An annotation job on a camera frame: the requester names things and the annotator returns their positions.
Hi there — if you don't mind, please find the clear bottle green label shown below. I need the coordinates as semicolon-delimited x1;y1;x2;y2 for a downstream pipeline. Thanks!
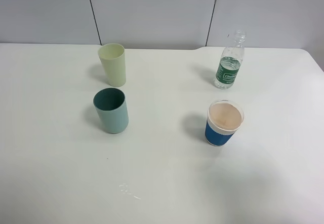
214;30;246;90

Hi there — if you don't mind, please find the teal blue plastic cup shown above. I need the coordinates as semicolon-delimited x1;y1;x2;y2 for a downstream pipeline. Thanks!
93;88;129;134

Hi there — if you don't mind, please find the blue sleeved paper cup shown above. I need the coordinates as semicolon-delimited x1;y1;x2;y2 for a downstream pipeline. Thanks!
205;100;244;146

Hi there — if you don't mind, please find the pale yellow plastic cup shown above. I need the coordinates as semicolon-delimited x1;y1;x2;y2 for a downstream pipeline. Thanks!
98;43;126;87

